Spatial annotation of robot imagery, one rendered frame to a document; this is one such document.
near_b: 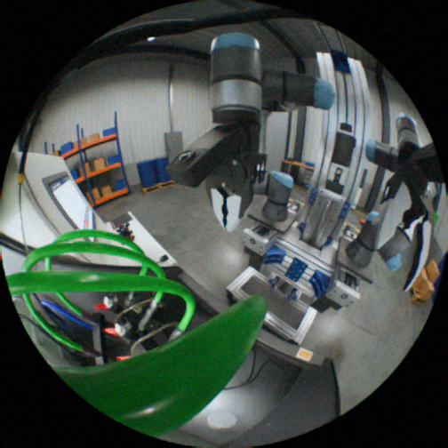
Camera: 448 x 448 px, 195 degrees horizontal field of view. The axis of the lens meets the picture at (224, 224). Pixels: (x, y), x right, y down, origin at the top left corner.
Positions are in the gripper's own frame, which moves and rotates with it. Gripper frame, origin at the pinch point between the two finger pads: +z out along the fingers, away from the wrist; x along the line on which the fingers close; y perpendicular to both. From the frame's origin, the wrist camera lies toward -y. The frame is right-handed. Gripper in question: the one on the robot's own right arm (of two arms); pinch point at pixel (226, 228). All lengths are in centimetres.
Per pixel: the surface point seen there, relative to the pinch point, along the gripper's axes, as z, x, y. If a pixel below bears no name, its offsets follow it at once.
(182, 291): -1.3, -4.6, -14.1
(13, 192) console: -21, 23, -41
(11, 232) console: -15, 23, -48
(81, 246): -8.3, 3.5, -21.5
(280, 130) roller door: -91, 176, 618
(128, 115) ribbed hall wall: -190, 618, 147
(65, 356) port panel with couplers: 13, 8, -57
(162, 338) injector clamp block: 26.2, 2.8, -25.5
